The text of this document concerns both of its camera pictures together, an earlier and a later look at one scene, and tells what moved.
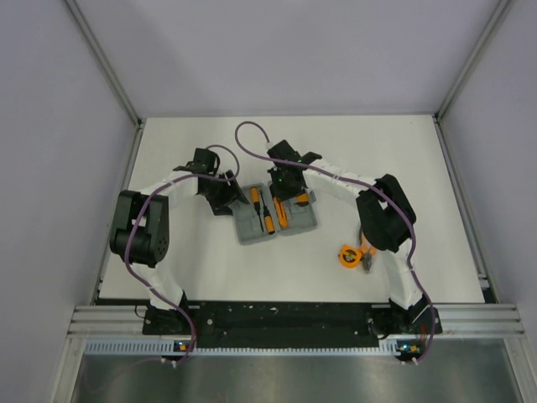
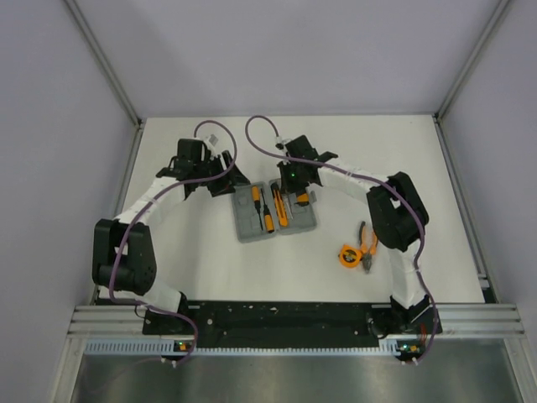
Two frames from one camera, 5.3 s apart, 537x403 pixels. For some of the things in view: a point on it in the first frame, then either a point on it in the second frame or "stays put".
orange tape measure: x=350 y=256 stays put
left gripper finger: x=224 y=208 → x=226 y=185
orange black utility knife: x=282 y=212 stays put
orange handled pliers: x=367 y=252 stays put
